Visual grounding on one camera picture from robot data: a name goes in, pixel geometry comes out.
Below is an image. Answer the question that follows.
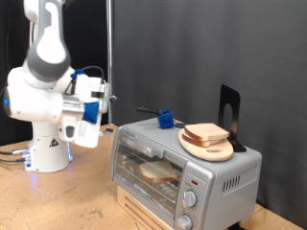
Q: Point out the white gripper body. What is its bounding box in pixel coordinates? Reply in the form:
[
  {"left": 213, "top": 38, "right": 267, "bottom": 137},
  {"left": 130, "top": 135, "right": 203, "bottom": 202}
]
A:
[{"left": 59, "top": 75, "right": 111, "bottom": 149}]

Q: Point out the glass oven door with handle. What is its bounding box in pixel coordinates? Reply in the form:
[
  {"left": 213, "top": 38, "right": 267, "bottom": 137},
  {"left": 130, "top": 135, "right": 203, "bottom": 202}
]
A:
[{"left": 111, "top": 127, "right": 190, "bottom": 222}]

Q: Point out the black spatula with blue block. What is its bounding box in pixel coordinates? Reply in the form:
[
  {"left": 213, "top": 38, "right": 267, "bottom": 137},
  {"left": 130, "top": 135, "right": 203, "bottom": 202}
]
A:
[{"left": 136, "top": 105, "right": 187, "bottom": 130}]

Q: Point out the white bread slice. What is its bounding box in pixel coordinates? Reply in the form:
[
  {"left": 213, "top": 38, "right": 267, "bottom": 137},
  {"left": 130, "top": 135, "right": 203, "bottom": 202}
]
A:
[
  {"left": 181, "top": 132, "right": 224, "bottom": 149},
  {"left": 138, "top": 159, "right": 180, "bottom": 184},
  {"left": 183, "top": 123, "right": 230, "bottom": 143}
]

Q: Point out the silver oven knob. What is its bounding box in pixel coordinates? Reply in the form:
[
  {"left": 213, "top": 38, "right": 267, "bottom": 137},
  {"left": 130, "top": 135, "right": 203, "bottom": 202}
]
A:
[
  {"left": 182, "top": 190, "right": 199, "bottom": 209},
  {"left": 176, "top": 214, "right": 194, "bottom": 230}
]

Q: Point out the silver toaster oven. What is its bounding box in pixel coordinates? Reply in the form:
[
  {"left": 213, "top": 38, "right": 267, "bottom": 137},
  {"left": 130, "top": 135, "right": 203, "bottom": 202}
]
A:
[{"left": 109, "top": 115, "right": 263, "bottom": 230}]

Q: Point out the vertical metal pole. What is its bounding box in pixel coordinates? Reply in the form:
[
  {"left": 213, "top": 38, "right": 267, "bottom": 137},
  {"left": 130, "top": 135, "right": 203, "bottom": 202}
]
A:
[{"left": 106, "top": 0, "right": 114, "bottom": 125}]

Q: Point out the round wooden plate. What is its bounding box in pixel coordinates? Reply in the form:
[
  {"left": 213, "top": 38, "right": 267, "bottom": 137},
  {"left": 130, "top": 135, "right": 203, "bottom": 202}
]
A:
[{"left": 177, "top": 128, "right": 235, "bottom": 162}]

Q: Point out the black metal bookend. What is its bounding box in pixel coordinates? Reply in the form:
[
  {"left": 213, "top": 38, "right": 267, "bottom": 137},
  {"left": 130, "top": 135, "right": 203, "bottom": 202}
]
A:
[{"left": 218, "top": 83, "right": 248, "bottom": 153}]

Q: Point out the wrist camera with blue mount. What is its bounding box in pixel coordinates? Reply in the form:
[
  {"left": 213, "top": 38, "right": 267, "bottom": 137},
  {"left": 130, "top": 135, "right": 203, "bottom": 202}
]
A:
[{"left": 82, "top": 90, "right": 109, "bottom": 125}]

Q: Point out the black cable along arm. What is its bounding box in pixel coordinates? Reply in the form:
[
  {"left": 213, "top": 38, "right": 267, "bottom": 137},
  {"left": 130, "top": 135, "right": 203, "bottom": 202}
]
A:
[{"left": 63, "top": 65, "right": 106, "bottom": 94}]

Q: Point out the blue cable clip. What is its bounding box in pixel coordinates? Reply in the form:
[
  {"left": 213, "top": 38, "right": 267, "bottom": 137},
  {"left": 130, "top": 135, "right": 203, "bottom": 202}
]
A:
[{"left": 70, "top": 68, "right": 86, "bottom": 81}]

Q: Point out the wire oven rack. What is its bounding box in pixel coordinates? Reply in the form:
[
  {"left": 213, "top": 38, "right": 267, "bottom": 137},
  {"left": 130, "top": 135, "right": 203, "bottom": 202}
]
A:
[{"left": 116, "top": 149, "right": 183, "bottom": 212}]

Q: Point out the base cable with silver connector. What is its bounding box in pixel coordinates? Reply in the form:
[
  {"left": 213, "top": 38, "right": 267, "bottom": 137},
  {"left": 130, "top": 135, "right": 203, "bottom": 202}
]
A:
[{"left": 0, "top": 147, "right": 32, "bottom": 156}]

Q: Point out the black base cable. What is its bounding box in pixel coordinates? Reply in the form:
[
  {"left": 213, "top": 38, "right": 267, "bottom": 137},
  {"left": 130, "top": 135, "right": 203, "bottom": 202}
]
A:
[{"left": 0, "top": 157, "right": 27, "bottom": 164}]

